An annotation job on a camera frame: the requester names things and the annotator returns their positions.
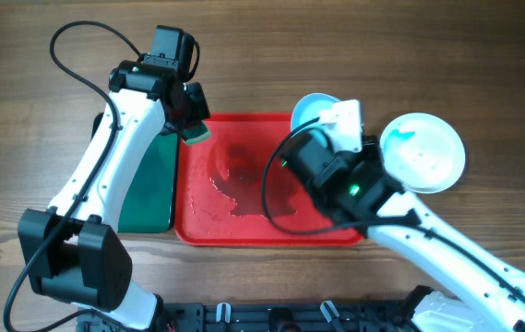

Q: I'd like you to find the green scrub sponge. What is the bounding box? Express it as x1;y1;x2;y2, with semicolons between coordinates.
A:
183;122;211;145

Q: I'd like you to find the white plate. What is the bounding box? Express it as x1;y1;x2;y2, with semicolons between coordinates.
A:
291;93;340;132
379;113;466;194

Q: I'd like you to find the white plate top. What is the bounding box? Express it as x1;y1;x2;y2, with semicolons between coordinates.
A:
291;93;340;132

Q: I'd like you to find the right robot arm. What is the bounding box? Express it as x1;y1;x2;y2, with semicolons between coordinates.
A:
275;129;525;331

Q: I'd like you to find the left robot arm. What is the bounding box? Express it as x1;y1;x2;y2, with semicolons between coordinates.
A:
18;25;210;331

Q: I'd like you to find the red plastic tray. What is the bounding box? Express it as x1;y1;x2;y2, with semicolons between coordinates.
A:
174;113;363;247

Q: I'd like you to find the dark green tray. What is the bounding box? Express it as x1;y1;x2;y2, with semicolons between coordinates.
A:
118;134;179;233

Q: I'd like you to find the right black cable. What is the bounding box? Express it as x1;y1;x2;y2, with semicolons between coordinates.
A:
261;117;525;332

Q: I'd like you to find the black cable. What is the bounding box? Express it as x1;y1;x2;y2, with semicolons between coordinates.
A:
2;19;143;332
261;117;525;332

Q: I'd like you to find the left black cable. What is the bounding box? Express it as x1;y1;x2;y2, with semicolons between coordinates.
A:
2;19;143;332

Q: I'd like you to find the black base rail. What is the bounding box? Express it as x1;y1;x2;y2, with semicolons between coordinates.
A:
76;299;420;332

